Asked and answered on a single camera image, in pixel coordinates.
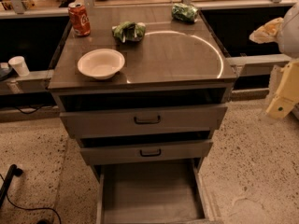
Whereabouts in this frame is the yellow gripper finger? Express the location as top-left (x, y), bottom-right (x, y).
top-left (249, 17), bottom-right (283, 44)
top-left (265, 59), bottom-right (299, 119)

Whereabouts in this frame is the orange coke can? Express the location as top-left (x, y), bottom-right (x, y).
top-left (68, 2), bottom-right (91, 36)

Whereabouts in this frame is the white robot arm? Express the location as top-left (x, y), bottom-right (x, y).
top-left (249, 3), bottom-right (299, 119)

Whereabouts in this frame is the grey drawer cabinet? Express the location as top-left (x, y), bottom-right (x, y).
top-left (47, 4), bottom-right (239, 224)

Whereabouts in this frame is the open bottom drawer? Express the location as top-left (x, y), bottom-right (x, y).
top-left (96, 160), bottom-right (223, 224)

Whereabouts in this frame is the green chip bag rear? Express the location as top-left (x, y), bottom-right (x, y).
top-left (171, 3), bottom-right (198, 23)

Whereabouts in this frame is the green chip bag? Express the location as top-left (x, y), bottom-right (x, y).
top-left (171, 3), bottom-right (198, 23)
top-left (112, 21), bottom-right (146, 43)

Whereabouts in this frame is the green chip bag centre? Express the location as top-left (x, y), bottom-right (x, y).
top-left (112, 21), bottom-right (146, 43)

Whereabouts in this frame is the white plastic bowl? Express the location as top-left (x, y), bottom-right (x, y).
top-left (78, 49), bottom-right (125, 80)

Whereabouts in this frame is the white paper cup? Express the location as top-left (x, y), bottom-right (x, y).
top-left (8, 56), bottom-right (30, 77)

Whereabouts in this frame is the dark round plate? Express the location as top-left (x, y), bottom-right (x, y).
top-left (0, 63), bottom-right (13, 81)

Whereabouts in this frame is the black stand on floor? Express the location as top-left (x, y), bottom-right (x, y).
top-left (0, 164), bottom-right (23, 208)

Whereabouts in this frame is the top drawer black handle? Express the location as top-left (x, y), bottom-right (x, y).
top-left (134, 115), bottom-right (162, 125)

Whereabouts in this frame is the drawer black handle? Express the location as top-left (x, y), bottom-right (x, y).
top-left (139, 149), bottom-right (162, 158)
top-left (134, 115), bottom-right (162, 125)

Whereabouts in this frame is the middle drawer black handle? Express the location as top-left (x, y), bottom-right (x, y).
top-left (139, 149), bottom-right (162, 158)

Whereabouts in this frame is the black floor cable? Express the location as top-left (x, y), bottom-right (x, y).
top-left (0, 173), bottom-right (63, 224)

